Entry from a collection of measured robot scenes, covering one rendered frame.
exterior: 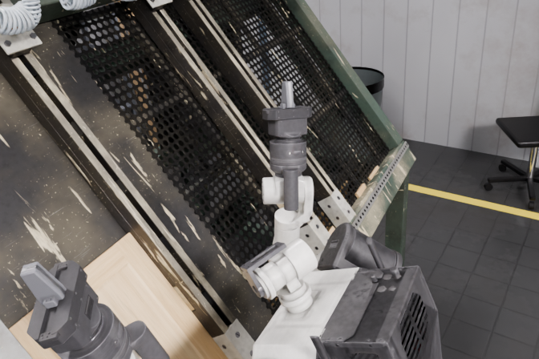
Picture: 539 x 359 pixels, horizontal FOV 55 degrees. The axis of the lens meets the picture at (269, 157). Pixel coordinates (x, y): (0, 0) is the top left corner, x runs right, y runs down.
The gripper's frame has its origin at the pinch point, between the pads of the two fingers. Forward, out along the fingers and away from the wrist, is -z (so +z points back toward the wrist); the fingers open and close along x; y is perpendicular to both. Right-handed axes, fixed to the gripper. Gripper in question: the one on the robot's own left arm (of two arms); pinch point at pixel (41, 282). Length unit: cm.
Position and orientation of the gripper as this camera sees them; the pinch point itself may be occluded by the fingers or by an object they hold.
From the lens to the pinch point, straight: 72.9
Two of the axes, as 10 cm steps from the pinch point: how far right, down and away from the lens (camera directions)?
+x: -1.2, -6.0, 7.9
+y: 9.6, -2.9, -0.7
